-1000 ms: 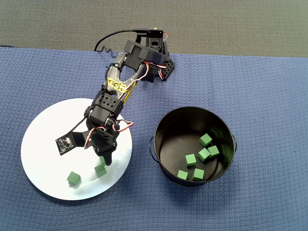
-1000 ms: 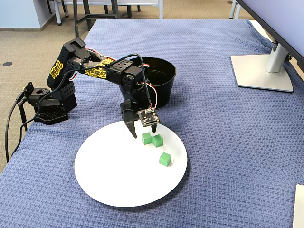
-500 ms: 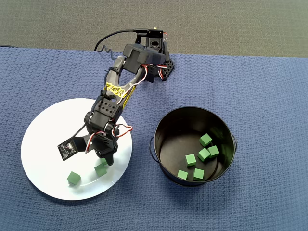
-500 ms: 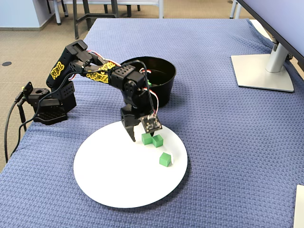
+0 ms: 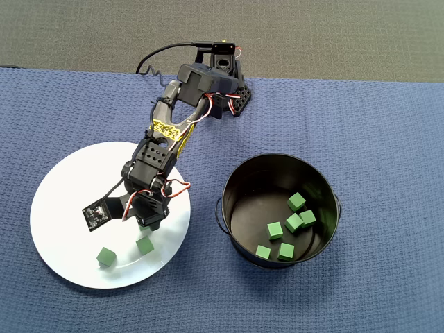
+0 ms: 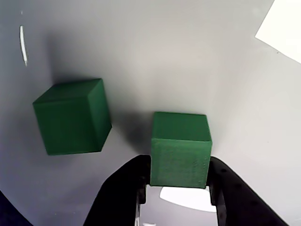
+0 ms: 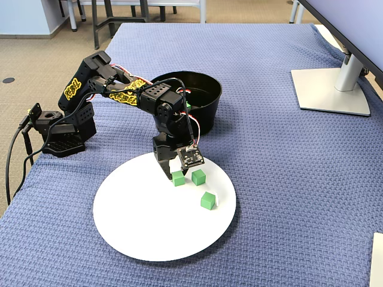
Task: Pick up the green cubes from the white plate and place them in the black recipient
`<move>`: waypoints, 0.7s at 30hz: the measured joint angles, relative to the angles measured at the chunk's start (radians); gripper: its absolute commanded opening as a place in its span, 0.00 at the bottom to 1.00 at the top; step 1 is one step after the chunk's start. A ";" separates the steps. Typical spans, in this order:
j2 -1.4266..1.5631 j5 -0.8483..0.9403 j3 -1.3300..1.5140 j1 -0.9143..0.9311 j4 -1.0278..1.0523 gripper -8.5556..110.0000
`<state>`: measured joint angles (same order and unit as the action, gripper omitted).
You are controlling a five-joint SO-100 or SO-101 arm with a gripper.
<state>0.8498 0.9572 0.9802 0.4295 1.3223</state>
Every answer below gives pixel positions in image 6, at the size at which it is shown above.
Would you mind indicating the blue woven cloth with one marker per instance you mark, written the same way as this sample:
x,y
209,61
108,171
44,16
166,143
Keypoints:
x,y
7,216

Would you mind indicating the white round plate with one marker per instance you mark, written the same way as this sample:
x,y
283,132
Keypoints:
x,y
164,58

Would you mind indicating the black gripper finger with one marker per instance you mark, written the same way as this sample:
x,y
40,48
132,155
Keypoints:
x,y
240,207
117,195

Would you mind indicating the green cube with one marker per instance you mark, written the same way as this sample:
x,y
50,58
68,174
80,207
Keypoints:
x,y
181,153
70,122

